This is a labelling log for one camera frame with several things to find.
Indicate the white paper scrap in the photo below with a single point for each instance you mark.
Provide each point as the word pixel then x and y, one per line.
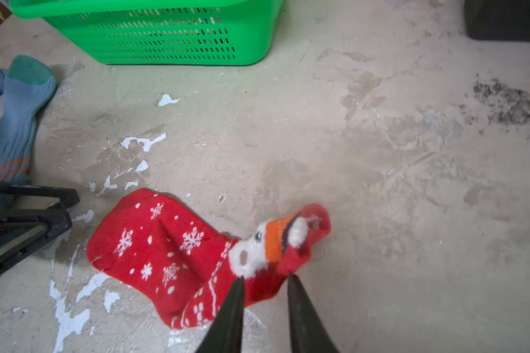
pixel 166 99

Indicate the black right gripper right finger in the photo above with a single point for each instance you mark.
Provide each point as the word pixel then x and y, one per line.
pixel 307 333

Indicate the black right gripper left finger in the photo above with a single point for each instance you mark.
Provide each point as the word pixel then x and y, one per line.
pixel 225 333

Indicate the green plastic basket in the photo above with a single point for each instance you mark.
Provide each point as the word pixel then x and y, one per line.
pixel 203 33

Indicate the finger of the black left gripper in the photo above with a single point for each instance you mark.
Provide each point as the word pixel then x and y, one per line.
pixel 67 197
pixel 23 232

